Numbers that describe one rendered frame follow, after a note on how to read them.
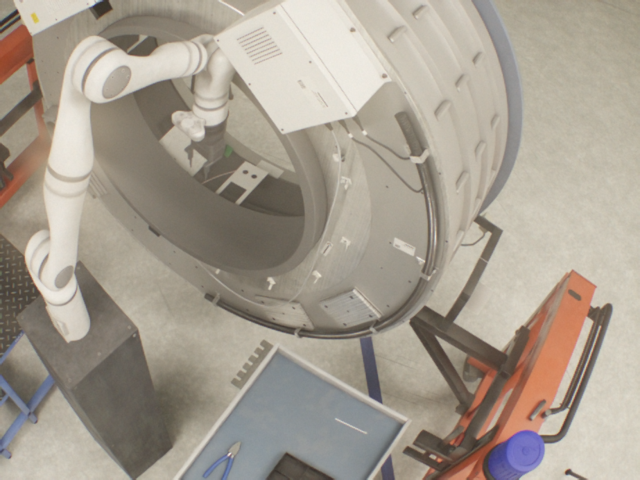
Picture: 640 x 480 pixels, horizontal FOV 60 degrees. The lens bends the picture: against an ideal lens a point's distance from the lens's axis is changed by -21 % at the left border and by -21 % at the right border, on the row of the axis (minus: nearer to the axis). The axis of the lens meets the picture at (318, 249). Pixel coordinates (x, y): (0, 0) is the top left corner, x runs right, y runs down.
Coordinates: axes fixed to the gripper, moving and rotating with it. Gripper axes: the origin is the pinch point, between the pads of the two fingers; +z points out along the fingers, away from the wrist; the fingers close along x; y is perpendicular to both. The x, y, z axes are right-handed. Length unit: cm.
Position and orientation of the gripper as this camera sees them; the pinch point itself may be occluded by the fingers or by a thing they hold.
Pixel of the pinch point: (197, 173)
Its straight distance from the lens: 148.9
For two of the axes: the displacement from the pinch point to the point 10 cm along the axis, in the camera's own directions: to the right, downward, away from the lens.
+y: 6.6, -5.8, 4.8
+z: -1.4, 5.3, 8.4
